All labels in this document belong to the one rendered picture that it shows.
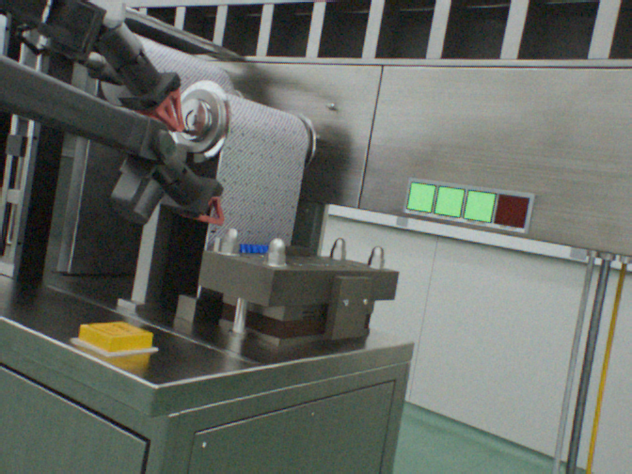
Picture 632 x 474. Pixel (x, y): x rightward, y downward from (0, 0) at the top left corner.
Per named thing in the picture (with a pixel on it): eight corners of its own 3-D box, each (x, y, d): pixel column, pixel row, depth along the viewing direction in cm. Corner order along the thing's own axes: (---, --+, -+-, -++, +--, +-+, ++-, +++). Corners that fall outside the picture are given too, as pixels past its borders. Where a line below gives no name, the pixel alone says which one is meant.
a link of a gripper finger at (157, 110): (180, 144, 114) (148, 101, 108) (152, 143, 118) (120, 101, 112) (201, 118, 117) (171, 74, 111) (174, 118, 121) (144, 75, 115)
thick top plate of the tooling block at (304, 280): (197, 285, 112) (203, 250, 112) (332, 283, 144) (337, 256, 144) (268, 307, 103) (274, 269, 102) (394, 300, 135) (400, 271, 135)
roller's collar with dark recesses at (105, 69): (83, 77, 131) (87, 44, 131) (109, 85, 136) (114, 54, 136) (103, 79, 128) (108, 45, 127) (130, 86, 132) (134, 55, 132)
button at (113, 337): (77, 340, 92) (80, 323, 92) (119, 337, 98) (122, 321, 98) (108, 355, 88) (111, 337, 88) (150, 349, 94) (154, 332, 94)
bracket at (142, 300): (114, 305, 119) (141, 135, 117) (144, 304, 124) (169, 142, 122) (132, 311, 116) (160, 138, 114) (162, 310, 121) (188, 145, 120)
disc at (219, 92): (168, 162, 124) (175, 82, 124) (170, 162, 124) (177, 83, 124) (226, 163, 115) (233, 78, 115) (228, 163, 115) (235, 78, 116)
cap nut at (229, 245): (213, 251, 112) (217, 226, 112) (228, 252, 115) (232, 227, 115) (228, 256, 110) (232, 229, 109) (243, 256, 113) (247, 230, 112)
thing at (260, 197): (204, 249, 118) (221, 147, 117) (287, 253, 137) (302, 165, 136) (206, 249, 117) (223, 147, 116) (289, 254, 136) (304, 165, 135)
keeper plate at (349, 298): (323, 337, 116) (333, 276, 116) (354, 333, 124) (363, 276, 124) (334, 340, 115) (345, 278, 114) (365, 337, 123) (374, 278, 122)
